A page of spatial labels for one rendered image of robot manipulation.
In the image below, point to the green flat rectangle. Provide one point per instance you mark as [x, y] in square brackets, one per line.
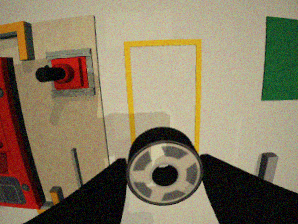
[280, 80]

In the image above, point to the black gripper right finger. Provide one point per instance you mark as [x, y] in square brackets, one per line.
[240, 198]

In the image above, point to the black wheel with grey hub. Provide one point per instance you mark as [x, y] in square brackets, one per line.
[168, 185]

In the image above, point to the yellow tape outline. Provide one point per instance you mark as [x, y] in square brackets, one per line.
[128, 44]

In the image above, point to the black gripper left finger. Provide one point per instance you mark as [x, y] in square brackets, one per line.
[100, 201]

